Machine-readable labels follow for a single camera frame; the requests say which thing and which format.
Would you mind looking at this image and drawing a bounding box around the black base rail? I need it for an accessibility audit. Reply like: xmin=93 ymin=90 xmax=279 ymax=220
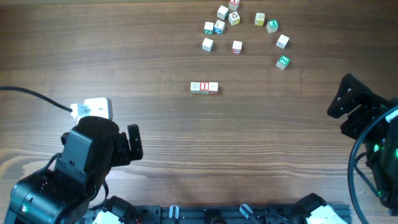
xmin=85 ymin=192 xmax=352 ymax=224

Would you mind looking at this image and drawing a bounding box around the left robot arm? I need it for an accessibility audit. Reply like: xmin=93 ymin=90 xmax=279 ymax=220
xmin=4 ymin=116 xmax=143 ymax=223

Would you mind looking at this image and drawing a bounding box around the black right camera cable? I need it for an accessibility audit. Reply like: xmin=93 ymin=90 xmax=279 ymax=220
xmin=346 ymin=105 xmax=398 ymax=224

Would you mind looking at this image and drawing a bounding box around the plain pale wooden block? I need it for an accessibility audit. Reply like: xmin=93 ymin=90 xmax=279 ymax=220
xmin=276 ymin=34 xmax=289 ymax=49

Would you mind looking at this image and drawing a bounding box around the wooden block yellow picture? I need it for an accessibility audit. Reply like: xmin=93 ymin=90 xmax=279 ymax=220
xmin=228 ymin=12 xmax=241 ymax=26

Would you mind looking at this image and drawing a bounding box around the wooden block blue picture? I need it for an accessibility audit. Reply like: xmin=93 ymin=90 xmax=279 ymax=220
xmin=213 ymin=20 xmax=225 ymax=34

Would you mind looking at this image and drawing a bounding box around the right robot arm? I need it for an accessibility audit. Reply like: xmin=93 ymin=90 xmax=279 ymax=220
xmin=327 ymin=73 xmax=397 ymax=223

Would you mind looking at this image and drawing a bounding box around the black camera cable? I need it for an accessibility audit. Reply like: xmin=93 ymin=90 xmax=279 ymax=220
xmin=346 ymin=105 xmax=398 ymax=224
xmin=0 ymin=86 xmax=74 ymax=113

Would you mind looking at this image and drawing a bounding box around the wooden block green Z side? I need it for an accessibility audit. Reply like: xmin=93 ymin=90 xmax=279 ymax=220
xmin=204 ymin=22 xmax=214 ymax=35

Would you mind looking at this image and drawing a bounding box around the wooden block red letter side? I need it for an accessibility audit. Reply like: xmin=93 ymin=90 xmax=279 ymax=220
xmin=209 ymin=82 xmax=218 ymax=95

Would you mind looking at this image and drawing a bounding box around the wooden block green letter Z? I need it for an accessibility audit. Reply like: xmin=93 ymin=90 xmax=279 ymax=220
xmin=276 ymin=55 xmax=290 ymax=70

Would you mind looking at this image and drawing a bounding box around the black left camera cable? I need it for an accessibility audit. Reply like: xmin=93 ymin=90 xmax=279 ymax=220
xmin=0 ymin=86 xmax=74 ymax=113

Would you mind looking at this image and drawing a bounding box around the wooden block red letter I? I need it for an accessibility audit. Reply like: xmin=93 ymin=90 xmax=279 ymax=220
xmin=200 ymin=82 xmax=210 ymax=95

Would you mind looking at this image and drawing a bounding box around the wooden block red letter X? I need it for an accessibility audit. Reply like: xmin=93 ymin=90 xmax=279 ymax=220
xmin=228 ymin=0 xmax=240 ymax=11

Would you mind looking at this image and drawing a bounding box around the wooden block red bottom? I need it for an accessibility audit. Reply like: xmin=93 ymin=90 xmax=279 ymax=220
xmin=232 ymin=40 xmax=243 ymax=54

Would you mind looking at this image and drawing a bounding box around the wooden block blue side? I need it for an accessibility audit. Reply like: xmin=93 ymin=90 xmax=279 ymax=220
xmin=190 ymin=82 xmax=200 ymax=94

